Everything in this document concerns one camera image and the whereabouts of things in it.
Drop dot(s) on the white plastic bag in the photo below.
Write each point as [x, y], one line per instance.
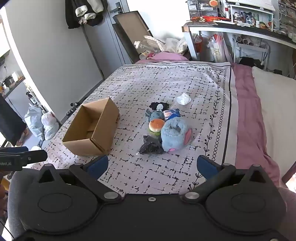
[49, 125]
[33, 120]

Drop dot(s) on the blue and white packet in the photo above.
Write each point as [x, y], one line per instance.
[172, 114]

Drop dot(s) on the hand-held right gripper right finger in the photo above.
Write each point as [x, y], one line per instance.
[207, 167]

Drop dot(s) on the pink bedsheet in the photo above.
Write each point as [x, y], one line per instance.
[247, 104]

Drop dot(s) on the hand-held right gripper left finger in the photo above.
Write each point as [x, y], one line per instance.
[98, 166]

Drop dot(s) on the white black-patterned blanket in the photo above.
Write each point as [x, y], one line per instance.
[150, 81]

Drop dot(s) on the orange printed shopping bag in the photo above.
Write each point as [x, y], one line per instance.
[217, 47]

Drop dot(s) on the black screen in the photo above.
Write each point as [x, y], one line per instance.
[10, 122]

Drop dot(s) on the black plastic bag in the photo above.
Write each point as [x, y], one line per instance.
[150, 146]

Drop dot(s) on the leaning wooden board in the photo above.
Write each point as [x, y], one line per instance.
[129, 30]

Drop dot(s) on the grey door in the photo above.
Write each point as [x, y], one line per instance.
[104, 39]

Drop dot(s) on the burger plush toy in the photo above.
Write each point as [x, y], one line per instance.
[156, 125]

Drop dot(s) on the pink pillow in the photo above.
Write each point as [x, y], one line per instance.
[166, 56]

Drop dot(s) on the white metal rack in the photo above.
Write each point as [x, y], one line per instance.
[252, 46]

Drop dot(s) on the pile of plastic bags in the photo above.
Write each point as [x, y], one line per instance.
[168, 44]

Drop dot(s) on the clear plastic wrapper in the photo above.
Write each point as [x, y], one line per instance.
[183, 99]

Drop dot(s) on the white desk shelf riser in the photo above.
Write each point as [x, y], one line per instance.
[252, 16]

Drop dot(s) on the black lace coaster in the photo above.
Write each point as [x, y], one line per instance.
[153, 105]

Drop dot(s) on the clear drawer organizer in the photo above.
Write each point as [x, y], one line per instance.
[202, 8]

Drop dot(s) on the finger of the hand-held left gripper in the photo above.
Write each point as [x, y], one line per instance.
[34, 157]

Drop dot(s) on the white desk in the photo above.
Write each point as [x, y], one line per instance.
[231, 27]

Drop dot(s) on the hanging dark and cream clothes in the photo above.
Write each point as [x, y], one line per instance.
[85, 11]

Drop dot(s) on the white duvet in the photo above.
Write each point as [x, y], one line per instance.
[275, 104]

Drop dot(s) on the large light blue plush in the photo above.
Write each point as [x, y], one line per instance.
[173, 134]

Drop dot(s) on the grey cloth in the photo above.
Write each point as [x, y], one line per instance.
[16, 199]

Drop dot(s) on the brown cardboard box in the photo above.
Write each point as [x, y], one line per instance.
[104, 122]

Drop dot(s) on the clear plastic bottle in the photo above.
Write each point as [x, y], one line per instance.
[141, 44]

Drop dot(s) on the small grey-blue plush toy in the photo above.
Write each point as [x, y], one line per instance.
[157, 114]

